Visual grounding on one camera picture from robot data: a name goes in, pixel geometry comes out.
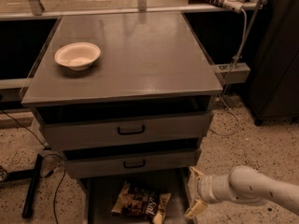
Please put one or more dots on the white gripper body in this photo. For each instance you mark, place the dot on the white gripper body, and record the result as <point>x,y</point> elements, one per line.
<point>206,187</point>

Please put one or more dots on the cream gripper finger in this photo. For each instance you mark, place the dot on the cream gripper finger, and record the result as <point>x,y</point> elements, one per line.
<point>196,208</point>
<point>196,172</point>

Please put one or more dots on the brown chip bag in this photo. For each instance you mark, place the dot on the brown chip bag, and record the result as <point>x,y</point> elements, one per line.
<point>138,201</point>

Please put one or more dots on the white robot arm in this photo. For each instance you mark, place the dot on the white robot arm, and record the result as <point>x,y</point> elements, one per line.
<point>242,185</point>

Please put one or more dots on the bottom grey drawer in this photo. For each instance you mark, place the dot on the bottom grey drawer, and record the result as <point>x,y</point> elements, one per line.
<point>103,193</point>

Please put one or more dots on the grey drawer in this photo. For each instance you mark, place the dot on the grey drawer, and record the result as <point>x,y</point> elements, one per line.
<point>103,193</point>
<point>113,165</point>
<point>103,133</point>

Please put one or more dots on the grey drawer cabinet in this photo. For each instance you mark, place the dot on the grey drawer cabinet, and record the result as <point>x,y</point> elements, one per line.
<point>150,65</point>

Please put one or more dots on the middle grey drawer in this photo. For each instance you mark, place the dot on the middle grey drawer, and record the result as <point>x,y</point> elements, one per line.
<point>113,165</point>

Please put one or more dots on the top grey drawer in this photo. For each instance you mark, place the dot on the top grey drawer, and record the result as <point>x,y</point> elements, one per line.
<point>103,133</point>

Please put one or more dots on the dark cabinet at right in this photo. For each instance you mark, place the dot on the dark cabinet at right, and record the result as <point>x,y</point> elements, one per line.
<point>272,90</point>

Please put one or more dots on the black metal floor stand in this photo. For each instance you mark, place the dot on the black metal floor stand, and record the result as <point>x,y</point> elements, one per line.
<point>31,174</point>

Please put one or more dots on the white paper bowl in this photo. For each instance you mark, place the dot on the white paper bowl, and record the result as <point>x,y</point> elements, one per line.
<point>77,56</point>

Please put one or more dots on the black middle drawer handle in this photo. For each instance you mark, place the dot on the black middle drawer handle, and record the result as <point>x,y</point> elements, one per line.
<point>134,164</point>

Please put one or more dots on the black drawer handle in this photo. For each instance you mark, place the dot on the black drawer handle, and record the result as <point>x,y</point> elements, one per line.
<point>131,130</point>
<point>134,164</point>

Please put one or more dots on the black top drawer handle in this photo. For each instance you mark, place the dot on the black top drawer handle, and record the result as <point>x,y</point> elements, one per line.
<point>131,130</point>

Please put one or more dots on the grey metal rail bracket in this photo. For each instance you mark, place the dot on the grey metal rail bracket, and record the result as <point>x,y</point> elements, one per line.
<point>227,75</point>

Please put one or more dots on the metal post left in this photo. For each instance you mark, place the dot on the metal post left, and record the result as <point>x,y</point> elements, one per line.
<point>36,7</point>

